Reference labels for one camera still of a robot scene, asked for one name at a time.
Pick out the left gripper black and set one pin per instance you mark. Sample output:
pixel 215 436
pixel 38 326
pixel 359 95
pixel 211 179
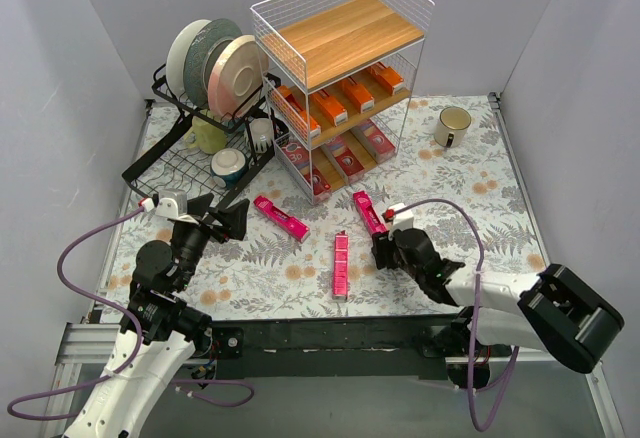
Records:
pixel 214 218

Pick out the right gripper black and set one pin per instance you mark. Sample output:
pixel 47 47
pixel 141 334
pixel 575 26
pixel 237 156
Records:
pixel 382 249

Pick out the magenta toothpaste box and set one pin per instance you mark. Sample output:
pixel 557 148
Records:
pixel 340 268
pixel 364 206
pixel 289 223

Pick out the red 3D toothpaste box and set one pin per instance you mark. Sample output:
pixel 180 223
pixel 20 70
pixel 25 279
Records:
pixel 374 140
pixel 343 159
pixel 299 157

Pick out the orange toothpaste box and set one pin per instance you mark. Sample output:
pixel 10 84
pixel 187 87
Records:
pixel 330 106
pixel 358 95
pixel 304 123
pixel 390 80

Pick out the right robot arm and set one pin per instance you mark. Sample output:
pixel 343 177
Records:
pixel 552 311

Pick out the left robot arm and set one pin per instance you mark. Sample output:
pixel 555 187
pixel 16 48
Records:
pixel 159 331

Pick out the white and teal bowl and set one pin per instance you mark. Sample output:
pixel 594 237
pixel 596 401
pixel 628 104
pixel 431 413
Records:
pixel 227 167

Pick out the pale yellow mug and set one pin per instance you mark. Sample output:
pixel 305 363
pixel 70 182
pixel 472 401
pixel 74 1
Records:
pixel 206 137

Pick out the floral patterned table mat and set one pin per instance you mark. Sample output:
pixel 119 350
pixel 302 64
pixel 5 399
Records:
pixel 468 199

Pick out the white upside-down cup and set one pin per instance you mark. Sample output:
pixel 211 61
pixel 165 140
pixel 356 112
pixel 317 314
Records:
pixel 262 134

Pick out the pink and cream plate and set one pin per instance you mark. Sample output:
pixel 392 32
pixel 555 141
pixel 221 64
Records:
pixel 236 77

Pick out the cream white plate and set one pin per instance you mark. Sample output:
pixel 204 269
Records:
pixel 176 57

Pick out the grey green patterned plate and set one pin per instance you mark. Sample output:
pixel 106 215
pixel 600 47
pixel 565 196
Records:
pixel 202 54

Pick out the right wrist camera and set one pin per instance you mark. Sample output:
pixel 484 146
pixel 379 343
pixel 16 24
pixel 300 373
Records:
pixel 398 217

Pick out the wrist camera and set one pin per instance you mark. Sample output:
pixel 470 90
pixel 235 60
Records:
pixel 167 203
pixel 398 217

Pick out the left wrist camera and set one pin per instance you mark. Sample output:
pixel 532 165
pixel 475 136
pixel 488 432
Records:
pixel 167 203

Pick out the black wire dish rack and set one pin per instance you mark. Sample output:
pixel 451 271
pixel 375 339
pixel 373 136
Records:
pixel 171 163

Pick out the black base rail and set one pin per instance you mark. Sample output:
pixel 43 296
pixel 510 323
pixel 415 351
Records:
pixel 416 345

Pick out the cream mug black handle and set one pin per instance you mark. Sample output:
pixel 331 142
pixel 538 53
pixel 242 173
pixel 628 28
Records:
pixel 451 127

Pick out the white wire three-tier shelf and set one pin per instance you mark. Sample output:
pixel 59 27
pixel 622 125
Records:
pixel 314 44

